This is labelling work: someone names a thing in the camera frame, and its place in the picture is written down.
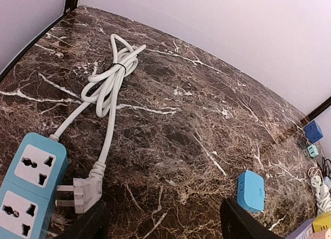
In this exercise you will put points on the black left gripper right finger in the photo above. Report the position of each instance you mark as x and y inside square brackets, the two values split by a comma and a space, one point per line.
[238, 223]

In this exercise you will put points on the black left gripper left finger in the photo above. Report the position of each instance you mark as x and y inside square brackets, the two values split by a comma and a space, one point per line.
[92, 224]

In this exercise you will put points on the purple power strip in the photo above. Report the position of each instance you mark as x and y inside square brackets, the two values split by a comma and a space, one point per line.
[303, 231]

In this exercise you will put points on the pink charger plug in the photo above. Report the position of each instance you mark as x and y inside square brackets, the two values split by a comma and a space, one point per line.
[325, 234]

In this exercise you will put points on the yellow cube socket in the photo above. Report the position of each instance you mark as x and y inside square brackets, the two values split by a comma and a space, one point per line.
[322, 222]

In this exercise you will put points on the blue flat adapter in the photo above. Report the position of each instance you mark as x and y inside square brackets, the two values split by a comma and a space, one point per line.
[250, 192]

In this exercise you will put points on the teal power strip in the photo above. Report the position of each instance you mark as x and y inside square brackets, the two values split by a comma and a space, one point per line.
[29, 188]

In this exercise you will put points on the light blue charger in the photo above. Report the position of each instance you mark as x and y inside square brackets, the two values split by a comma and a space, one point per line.
[327, 182]

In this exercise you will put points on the teal small charger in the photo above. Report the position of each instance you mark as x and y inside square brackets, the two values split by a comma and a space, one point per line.
[312, 151]

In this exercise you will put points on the dark blue cube socket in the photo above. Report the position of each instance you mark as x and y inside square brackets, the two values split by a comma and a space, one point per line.
[313, 132]

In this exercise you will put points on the right black frame post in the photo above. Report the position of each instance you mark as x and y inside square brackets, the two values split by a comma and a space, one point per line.
[320, 109]

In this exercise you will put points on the black frame post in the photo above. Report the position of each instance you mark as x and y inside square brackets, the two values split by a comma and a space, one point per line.
[320, 109]
[24, 22]

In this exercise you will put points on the left black frame post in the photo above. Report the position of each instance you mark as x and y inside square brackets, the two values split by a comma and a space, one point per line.
[24, 22]

